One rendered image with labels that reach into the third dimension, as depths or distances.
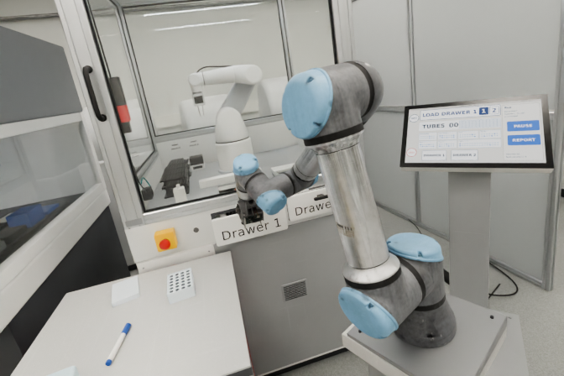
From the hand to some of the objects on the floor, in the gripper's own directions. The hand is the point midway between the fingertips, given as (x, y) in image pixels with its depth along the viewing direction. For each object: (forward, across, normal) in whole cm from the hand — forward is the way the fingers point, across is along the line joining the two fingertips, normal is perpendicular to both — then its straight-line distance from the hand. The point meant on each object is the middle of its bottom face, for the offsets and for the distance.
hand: (250, 219), depth 119 cm
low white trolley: (+64, -41, -68) cm, 102 cm away
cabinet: (+109, +5, -4) cm, 109 cm away
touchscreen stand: (+73, +95, -55) cm, 132 cm away
